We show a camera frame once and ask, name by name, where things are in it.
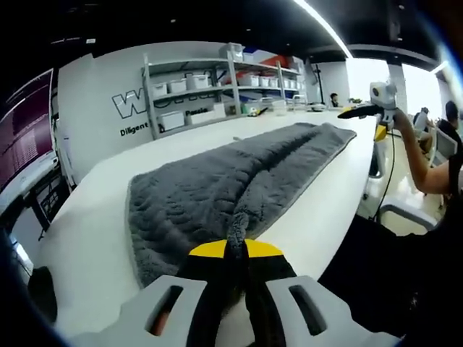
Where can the grey towel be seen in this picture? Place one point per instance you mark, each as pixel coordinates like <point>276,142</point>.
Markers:
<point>202,188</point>

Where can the person's right hand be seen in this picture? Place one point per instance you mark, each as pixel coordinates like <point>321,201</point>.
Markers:
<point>402,121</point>

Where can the black tripod stand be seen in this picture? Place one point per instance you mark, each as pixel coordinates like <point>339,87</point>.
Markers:
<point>318,85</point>

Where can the short ceiling light strip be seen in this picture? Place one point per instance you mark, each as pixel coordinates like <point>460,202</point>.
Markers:
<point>441,66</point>

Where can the white office chair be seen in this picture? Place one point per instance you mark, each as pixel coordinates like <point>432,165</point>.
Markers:
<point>445,148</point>

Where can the stack of white containers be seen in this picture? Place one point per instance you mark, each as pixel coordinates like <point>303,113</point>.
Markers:
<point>278,107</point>

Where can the person's dark clothing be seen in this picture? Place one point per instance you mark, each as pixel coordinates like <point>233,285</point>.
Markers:
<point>398,274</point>

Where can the long ceiling light strip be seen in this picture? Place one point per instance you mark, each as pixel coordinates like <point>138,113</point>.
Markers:
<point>325,25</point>

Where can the white chair armrest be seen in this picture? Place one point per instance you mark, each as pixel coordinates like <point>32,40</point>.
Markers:
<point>408,217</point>

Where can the yellow gripper on table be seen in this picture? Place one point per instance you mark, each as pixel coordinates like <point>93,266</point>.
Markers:
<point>257,111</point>

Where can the dark rounded object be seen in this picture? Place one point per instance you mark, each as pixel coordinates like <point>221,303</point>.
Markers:
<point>43,296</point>

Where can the grey metal shelving unit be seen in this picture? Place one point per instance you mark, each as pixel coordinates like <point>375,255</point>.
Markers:
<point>231,83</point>

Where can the black cabinet with label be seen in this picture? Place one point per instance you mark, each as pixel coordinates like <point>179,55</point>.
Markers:
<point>52,200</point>

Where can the group of white storage bins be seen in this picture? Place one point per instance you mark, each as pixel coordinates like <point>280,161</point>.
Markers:
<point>181,85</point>

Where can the white standing board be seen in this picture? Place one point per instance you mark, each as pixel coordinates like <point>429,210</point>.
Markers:
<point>68,159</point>

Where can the computer monitor with purple screen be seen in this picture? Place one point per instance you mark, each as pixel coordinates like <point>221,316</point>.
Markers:
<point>25,137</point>

